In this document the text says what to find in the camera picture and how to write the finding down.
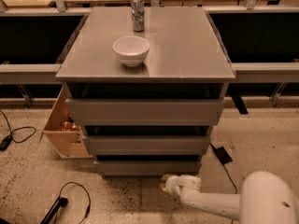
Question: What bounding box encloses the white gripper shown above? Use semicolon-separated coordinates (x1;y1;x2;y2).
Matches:
160;174;202;197

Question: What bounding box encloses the grey bottom drawer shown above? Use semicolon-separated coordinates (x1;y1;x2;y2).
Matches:
94;155;201;176

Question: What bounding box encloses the grey drawer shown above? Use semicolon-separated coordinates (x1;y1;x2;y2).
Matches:
94;155;201;176
84;126;210;156
64;82;226;126

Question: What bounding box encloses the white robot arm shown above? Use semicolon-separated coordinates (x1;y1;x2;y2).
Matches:
161;171;299;224

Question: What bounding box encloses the grey middle drawer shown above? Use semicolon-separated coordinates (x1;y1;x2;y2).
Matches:
84;126;210;156

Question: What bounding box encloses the grey drawer cabinet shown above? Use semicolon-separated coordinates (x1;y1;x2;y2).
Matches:
55;6;236;179

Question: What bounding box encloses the grey top drawer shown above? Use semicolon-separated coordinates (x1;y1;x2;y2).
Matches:
64;82;226;126

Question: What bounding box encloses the black power adapter right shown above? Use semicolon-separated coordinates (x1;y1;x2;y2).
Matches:
213;147;233;165

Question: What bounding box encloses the cardboard box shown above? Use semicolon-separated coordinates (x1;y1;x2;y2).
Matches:
43;90;91;158

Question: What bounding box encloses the black bar tool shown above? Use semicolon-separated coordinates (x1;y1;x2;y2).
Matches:
40;197;68;224

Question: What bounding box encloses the white ceramic bowl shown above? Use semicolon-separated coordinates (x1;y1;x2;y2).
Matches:
112;36;150;67

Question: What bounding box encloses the black adapter left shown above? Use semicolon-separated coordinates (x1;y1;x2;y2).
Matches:
0;134;12;151

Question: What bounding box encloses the silver drink can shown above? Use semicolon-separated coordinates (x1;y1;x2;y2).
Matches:
131;0;145;32

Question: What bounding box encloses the black cable right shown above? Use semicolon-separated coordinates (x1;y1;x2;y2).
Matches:
209;142;239;195

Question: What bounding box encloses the black looped cable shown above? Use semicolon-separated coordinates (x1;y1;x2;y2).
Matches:
53;181;92;224

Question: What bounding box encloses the grey right rail beam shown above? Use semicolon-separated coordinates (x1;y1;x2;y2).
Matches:
232;63;299;83

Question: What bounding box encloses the grey rail beam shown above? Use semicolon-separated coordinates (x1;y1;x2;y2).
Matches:
0;64;61;84
232;63;299;83

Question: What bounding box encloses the black cable left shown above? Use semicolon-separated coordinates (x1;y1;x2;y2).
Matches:
0;109;37;144

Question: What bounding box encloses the grey left rail beam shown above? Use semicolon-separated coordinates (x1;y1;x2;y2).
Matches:
0;64;61;84

